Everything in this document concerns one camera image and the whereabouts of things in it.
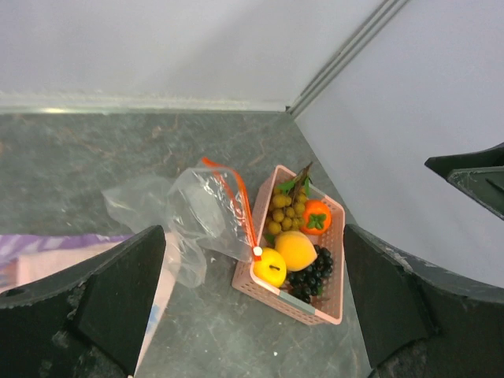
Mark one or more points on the pink purple printed cloth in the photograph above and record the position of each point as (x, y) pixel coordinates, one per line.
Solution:
(28, 268)

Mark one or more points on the fake dark grape bunch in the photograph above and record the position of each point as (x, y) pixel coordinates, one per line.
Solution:
(308, 283)

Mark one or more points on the clear zip top bag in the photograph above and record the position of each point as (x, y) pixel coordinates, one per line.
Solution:
(205, 208)

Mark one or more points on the fake yellow lemon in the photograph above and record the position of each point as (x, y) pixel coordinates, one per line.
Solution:
(271, 268)

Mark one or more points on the pink plastic basket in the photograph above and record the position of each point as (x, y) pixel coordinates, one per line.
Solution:
(325, 310)

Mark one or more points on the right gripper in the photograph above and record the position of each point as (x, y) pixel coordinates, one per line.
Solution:
(478, 175)

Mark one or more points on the fake peach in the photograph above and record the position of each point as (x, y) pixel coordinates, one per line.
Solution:
(297, 250)

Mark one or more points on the fake orange persimmon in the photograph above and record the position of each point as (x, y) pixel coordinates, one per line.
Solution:
(317, 217)

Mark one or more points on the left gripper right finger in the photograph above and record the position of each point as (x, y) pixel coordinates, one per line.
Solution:
(418, 319)

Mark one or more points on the fake brown longan bunch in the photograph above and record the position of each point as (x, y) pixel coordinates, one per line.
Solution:
(287, 203)

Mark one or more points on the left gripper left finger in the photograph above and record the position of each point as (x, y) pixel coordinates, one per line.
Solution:
(88, 320)

